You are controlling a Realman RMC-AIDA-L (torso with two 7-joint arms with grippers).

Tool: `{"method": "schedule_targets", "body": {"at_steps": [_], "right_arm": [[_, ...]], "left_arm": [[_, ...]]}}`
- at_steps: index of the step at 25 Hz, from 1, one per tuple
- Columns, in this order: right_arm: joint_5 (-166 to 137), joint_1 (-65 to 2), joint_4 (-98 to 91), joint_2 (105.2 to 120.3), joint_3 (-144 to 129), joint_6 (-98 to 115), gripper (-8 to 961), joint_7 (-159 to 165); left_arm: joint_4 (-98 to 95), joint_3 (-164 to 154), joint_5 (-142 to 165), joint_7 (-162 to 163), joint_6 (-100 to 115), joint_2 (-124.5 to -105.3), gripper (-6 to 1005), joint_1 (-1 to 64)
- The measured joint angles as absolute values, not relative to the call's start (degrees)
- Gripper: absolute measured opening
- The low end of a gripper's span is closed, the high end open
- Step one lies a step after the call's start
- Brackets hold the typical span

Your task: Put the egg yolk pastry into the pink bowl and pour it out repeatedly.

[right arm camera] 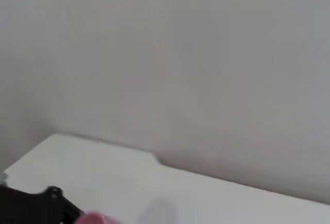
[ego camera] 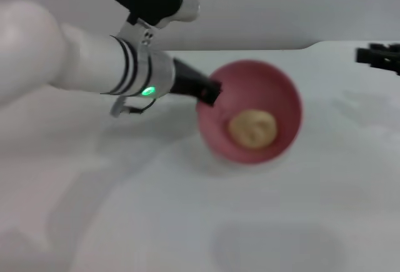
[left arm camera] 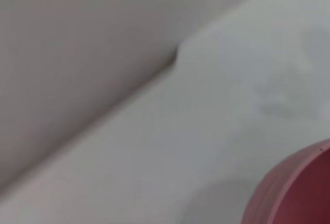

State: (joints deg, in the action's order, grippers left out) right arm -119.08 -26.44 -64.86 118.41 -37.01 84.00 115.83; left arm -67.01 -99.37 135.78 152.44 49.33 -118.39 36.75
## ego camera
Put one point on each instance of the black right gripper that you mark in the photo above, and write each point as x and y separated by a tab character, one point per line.
392	61

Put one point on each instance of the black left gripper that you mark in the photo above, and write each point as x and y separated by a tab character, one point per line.
187	81

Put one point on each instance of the pink plastic bowl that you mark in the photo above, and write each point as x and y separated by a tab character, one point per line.
259	97

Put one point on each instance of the tan egg yolk pastry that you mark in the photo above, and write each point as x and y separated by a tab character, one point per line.
253	129

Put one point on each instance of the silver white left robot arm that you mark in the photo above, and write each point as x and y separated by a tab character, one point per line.
78	59

